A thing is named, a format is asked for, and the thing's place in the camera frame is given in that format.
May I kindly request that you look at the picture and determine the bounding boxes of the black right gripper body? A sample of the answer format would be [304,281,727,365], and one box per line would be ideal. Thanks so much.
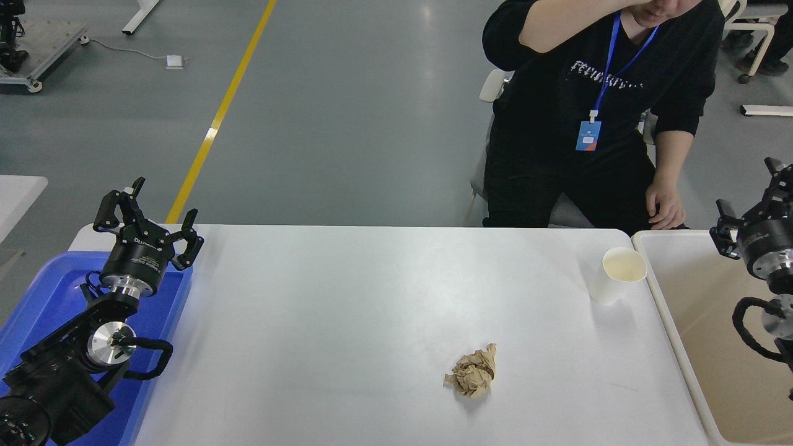
[736,218,793,281]

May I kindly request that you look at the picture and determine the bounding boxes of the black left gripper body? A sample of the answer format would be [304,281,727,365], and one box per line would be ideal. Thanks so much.
[100,225,171,289]

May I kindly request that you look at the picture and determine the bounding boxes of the white paper cup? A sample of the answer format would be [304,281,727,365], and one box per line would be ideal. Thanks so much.
[589,247,648,305]

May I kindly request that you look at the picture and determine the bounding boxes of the tan paper ball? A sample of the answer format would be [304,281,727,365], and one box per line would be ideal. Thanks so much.
[444,343,498,398]

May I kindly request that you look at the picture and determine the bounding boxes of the person's left hand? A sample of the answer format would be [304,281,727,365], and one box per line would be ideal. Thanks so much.
[646,179,686,230]

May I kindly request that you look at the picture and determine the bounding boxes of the blue plastic tray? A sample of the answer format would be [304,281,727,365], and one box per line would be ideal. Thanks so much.
[0,250,194,446]

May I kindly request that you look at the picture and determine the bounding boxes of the large pale plastic bin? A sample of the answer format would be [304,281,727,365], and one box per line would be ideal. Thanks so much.
[631,230,793,446]

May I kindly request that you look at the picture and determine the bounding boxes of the white side table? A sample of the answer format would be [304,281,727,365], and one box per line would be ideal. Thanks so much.
[0,175,49,244]

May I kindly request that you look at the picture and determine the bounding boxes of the person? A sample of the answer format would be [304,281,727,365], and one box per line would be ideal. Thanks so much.
[482,0,725,231]
[722,0,793,77]

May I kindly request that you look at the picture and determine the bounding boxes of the grey platform cart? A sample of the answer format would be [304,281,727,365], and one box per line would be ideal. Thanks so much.
[0,19,89,94]

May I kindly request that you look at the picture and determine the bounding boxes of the white table leg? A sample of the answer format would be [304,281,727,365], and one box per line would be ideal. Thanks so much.
[121,0,161,36]

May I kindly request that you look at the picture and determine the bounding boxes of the black machine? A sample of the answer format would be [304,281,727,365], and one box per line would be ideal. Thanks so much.
[0,0,29,74]

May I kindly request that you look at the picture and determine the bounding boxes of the grey rolling office chair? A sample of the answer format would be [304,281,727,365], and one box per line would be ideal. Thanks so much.
[465,68,657,229]

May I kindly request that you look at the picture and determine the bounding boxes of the white frame office chair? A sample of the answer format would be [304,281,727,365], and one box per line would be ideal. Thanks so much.
[721,0,779,85]

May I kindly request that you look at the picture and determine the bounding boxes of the white power adapter with cable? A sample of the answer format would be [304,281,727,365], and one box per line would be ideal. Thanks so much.
[79,37,186,70]

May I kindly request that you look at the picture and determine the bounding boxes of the blue lanyard badge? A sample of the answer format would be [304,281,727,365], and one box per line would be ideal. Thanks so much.
[576,11,660,152]

